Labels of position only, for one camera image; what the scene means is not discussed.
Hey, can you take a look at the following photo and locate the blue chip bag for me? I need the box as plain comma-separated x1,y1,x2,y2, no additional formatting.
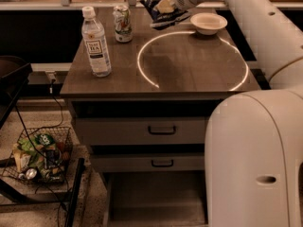
140,0,191,30

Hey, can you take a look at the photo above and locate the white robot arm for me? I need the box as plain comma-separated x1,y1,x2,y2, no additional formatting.
171,0,303,227

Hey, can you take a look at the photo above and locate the grey drawer cabinet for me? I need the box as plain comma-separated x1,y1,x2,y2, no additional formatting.
59,7,262,227

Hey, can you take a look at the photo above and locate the top drawer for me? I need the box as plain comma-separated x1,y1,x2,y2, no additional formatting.
73,117,206,146

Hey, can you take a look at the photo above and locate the drawer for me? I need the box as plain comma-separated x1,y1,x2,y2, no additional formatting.
73,117,206,146
90,152,205,173
103,171,208,227

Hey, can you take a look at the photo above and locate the middle drawer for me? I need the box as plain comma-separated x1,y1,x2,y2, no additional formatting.
90,152,205,173

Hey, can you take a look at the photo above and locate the bottom drawer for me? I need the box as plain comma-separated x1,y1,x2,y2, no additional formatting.
103,171,208,227

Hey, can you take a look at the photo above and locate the white bowl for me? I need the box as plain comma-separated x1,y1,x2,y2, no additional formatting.
190,12,228,35

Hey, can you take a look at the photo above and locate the green white drink can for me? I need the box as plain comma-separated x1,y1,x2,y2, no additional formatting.
113,6,133,43

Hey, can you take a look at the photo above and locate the clear tea bottle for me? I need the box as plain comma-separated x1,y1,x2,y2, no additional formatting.
81,7,112,78

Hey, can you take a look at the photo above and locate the dark cart left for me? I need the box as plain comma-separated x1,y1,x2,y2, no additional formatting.
0,56,32,128

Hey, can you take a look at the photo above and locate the black cable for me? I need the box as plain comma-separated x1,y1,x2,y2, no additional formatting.
13,79,71,227

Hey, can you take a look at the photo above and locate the wire basket with snacks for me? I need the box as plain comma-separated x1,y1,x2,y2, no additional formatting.
1,127,73,184

